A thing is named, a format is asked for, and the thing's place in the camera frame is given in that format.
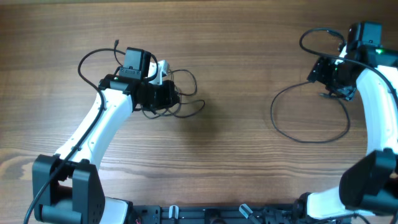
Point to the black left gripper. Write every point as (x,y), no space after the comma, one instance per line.
(170,98)

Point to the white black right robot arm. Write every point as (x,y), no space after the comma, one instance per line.
(364,66)

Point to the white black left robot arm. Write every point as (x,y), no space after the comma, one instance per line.
(66,185)

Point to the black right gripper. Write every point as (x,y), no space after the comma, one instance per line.
(318,73)

